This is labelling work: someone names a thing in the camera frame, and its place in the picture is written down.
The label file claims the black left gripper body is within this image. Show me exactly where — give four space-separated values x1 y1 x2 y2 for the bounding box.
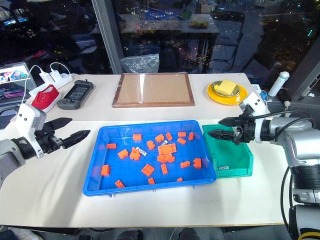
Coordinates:
34 123 67 155

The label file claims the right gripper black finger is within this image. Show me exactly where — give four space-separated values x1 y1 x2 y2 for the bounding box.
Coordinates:
207 129 236 142
217 116 241 127

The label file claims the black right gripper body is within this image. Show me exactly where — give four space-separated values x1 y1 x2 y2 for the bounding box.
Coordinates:
233 113 256 146

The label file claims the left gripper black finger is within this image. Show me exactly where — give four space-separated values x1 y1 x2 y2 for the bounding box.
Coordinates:
61 129 91 149
44 117 74 131

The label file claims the green plastic bin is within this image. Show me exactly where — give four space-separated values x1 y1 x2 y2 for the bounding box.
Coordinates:
201 123 254 180

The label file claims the yellow plate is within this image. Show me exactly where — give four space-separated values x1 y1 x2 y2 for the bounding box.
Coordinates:
206 79 249 106

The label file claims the red white device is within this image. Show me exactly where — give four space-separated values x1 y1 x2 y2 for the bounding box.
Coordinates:
28 84 61 112

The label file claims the grey handheld game console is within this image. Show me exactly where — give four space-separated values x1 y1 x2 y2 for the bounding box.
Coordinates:
56 79 95 111

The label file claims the silver metal bowl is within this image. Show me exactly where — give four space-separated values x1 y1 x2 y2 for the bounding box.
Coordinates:
211 80 242 98

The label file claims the white power strip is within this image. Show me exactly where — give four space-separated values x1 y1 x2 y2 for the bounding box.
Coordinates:
28 72 74 97

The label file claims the dark bottle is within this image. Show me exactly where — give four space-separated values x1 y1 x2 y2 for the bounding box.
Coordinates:
278 88 293 106

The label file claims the white bottle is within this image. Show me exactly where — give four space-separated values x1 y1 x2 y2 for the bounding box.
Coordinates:
267 70 290 97

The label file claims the large orange building block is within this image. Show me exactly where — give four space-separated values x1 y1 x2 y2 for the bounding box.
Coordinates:
157 143 178 156

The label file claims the laptop computer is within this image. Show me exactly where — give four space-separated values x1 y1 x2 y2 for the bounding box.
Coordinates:
0 61 39 112

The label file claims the blue plastic tray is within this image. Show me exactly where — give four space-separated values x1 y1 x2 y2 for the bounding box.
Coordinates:
82 119 218 197

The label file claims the long orange building block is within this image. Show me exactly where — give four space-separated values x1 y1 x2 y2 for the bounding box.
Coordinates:
156 153 175 164

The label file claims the clear plastic bag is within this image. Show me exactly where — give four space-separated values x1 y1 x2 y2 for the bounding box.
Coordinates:
120 53 161 75

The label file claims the yellow brown background object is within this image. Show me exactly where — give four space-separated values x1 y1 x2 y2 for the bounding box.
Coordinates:
189 19 209 29

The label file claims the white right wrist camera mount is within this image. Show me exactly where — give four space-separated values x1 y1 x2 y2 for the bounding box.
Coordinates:
239 91 268 126

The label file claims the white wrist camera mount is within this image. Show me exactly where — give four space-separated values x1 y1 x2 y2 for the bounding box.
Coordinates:
239 91 268 126
14 103 47 160

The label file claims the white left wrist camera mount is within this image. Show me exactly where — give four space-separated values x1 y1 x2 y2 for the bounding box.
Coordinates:
14 103 47 160

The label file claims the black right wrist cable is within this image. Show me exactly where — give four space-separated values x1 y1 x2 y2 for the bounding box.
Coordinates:
246 110 317 141

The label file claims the white charging cable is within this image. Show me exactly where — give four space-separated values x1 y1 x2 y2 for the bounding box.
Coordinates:
49 62 73 76
20 64 44 106

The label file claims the wooden picture frame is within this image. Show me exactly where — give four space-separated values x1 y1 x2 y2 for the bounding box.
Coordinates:
111 72 196 109

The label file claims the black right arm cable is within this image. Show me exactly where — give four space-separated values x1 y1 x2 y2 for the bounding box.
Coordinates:
279 166 295 237

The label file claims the grey window post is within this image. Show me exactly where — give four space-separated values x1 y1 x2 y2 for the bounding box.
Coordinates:
91 0 126 75

